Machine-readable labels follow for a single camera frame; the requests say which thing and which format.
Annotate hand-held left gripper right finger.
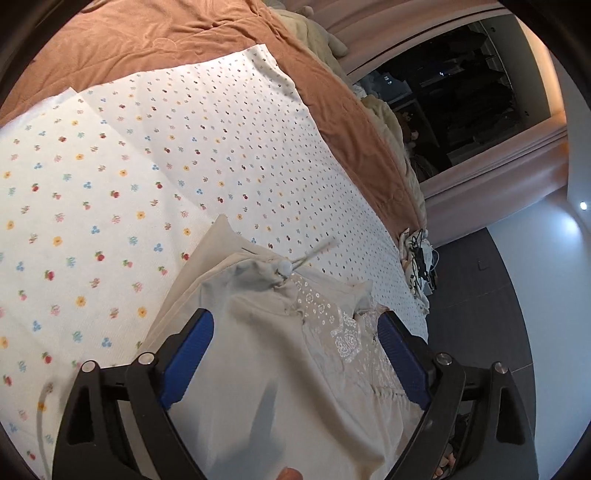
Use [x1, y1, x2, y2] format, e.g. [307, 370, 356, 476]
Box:
[378, 311, 541, 480]

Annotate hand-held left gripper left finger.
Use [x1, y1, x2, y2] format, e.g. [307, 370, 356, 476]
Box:
[52, 308, 215, 480]

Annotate beige zip jacket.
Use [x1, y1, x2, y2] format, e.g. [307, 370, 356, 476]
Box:
[139, 215, 435, 480]

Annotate pink curtain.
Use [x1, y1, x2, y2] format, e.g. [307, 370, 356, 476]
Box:
[318, 0, 511, 78]
[422, 124, 572, 237]

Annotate floral print bed sheet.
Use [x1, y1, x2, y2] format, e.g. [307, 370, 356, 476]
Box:
[0, 44, 431, 480]

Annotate beige comforter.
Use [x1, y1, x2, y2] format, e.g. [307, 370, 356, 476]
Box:
[358, 85, 428, 223]

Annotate dark window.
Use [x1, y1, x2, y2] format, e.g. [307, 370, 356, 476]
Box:
[351, 21, 555, 180]

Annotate orange blanket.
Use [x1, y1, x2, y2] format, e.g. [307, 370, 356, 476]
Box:
[0, 0, 428, 232]

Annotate beige plush toy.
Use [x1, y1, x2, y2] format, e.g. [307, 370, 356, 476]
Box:
[263, 0, 349, 58]

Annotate tangle of cables and chargers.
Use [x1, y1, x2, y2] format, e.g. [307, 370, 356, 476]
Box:
[397, 226, 443, 315]

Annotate black charger cables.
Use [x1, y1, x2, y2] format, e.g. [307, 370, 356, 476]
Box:
[406, 228, 439, 292]

